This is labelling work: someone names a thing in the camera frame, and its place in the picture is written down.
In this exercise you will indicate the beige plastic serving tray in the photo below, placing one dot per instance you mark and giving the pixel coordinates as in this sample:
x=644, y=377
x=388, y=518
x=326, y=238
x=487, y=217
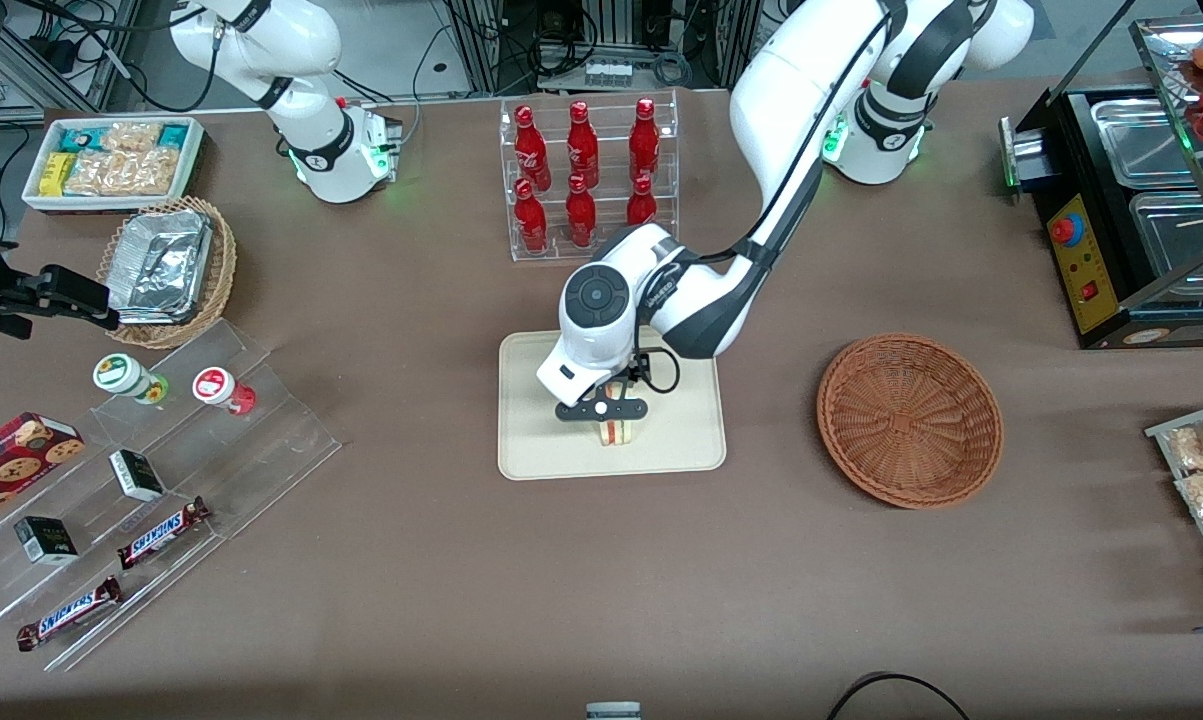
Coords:
x=681, y=430

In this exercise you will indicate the black food warmer appliance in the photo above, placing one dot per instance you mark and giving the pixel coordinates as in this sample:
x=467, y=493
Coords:
x=1071, y=285

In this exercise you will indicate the clear acrylic bottle rack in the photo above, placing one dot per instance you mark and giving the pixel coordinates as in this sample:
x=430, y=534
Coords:
x=606, y=205

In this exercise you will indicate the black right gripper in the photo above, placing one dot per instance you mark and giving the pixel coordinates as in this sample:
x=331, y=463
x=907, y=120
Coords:
x=23, y=293

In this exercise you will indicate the red cookie box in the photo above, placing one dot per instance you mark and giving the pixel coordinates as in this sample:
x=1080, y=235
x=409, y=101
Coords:
x=11, y=465

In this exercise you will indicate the red lid white cup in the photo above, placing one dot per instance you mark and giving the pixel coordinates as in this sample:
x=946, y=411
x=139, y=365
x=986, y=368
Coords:
x=216, y=387

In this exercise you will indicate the light wicker basket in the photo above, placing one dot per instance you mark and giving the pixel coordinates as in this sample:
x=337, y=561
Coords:
x=223, y=270

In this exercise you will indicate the teal snack packet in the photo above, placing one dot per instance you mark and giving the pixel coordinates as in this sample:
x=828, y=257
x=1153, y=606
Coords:
x=173, y=136
x=81, y=139

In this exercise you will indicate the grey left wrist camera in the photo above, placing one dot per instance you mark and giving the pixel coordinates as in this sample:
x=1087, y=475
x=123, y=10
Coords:
x=601, y=409

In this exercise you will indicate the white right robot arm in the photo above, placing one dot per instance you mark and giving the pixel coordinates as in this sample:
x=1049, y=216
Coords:
x=311, y=60

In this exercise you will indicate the small grey box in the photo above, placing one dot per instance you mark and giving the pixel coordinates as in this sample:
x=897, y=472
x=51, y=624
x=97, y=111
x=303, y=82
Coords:
x=613, y=711

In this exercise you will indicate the red cola bottle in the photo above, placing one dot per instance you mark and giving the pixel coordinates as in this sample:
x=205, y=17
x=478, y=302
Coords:
x=641, y=205
x=581, y=218
x=532, y=155
x=644, y=145
x=531, y=222
x=582, y=150

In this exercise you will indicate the silver foil container stack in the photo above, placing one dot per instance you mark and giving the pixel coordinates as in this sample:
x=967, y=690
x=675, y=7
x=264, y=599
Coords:
x=159, y=265

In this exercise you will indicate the tray of packaged snacks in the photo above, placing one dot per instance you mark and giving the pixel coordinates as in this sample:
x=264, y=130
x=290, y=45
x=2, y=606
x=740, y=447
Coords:
x=1161, y=432

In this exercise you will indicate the brown round wicker basket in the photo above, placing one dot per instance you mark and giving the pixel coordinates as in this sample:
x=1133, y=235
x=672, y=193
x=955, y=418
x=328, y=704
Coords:
x=911, y=420

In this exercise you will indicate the steel warmer pan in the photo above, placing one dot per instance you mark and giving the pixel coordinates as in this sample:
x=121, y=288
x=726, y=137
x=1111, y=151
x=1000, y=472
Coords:
x=1176, y=240
x=1141, y=140

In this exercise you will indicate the green lid white cup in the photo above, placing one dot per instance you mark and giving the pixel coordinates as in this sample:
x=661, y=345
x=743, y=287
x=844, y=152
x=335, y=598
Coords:
x=121, y=375

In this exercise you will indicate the small black box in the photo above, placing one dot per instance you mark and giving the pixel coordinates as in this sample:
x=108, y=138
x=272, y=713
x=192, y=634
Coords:
x=46, y=541
x=137, y=476

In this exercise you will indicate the clear acrylic stepped stand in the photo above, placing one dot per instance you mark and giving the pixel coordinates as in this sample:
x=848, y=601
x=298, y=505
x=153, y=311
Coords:
x=261, y=440

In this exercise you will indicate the red emergency stop button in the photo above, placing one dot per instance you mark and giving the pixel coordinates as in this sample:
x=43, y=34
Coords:
x=1066, y=230

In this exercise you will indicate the white power strip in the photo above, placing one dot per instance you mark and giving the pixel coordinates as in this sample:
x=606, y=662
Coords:
x=608, y=73

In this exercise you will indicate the Snickers chocolate bar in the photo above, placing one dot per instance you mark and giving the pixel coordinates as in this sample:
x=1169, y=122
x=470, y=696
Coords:
x=69, y=613
x=161, y=533

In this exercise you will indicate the clear bag of crackers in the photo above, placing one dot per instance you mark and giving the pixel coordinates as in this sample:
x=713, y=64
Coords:
x=131, y=136
x=121, y=173

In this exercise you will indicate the yellow snack packet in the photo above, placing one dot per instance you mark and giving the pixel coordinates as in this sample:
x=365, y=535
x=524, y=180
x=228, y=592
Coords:
x=57, y=174

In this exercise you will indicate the white rectangular snack bin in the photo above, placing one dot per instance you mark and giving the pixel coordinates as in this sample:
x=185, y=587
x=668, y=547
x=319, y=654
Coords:
x=193, y=165

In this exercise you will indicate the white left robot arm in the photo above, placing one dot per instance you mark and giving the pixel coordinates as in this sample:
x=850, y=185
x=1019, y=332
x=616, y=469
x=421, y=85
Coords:
x=791, y=80

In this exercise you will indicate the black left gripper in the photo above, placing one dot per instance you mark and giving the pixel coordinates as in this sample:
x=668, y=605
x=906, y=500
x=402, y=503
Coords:
x=634, y=373

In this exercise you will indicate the triangular sandwich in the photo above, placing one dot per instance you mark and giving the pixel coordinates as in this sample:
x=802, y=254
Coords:
x=616, y=433

